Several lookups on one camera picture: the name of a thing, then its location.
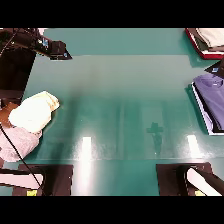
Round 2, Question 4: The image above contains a red garment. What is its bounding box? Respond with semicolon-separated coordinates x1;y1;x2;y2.
184;28;224;61

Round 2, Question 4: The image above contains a dark garment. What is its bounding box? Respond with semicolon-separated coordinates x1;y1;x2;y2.
193;32;224;54

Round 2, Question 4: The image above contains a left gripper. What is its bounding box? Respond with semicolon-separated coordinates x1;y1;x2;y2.
49;40;73;61

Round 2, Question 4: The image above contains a cream T-shirt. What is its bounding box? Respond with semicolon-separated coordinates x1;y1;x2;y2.
7;90;61;135

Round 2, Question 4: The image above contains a light grey garment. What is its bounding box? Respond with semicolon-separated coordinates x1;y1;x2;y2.
0;125;43;164

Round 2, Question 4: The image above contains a purple T-shirt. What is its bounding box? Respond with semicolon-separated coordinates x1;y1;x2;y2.
192;72;224;132

